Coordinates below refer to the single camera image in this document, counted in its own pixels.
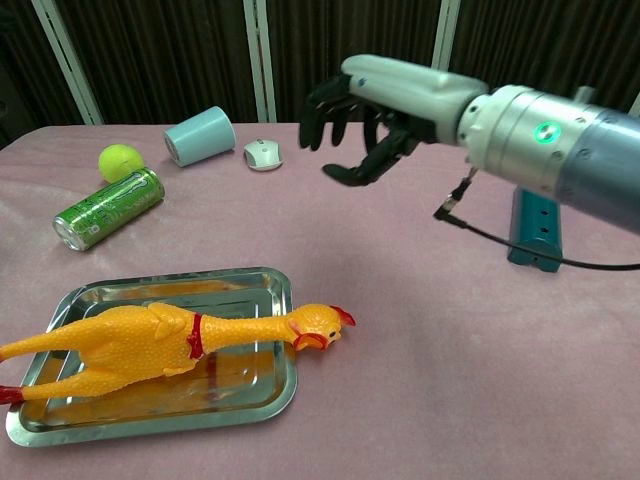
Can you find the pink velvet tablecloth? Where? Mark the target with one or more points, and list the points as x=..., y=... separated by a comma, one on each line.
x=375, y=300

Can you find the yellow-green tennis ball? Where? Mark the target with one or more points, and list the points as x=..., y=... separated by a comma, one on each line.
x=117, y=161

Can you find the black pleated curtain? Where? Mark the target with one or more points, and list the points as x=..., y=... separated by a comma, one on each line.
x=175, y=50

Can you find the teal cylindrical holder with holes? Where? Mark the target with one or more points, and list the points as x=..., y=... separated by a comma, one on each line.
x=537, y=235

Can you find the stainless steel tray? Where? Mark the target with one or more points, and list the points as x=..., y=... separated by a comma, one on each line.
x=260, y=300

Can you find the white computer mouse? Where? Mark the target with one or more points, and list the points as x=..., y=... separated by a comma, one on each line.
x=262, y=155

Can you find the yellow rubber chicken toy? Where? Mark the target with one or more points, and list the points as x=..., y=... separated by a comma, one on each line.
x=140, y=345

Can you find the light blue plastic cup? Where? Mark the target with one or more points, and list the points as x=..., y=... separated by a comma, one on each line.
x=200, y=135

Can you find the white metal screen post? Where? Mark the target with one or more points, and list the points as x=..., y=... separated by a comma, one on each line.
x=445, y=35
x=67, y=55
x=636, y=106
x=260, y=60

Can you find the green drink can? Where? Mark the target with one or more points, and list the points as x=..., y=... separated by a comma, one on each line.
x=110, y=207

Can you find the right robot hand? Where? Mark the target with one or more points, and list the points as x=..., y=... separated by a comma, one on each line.
x=410, y=90

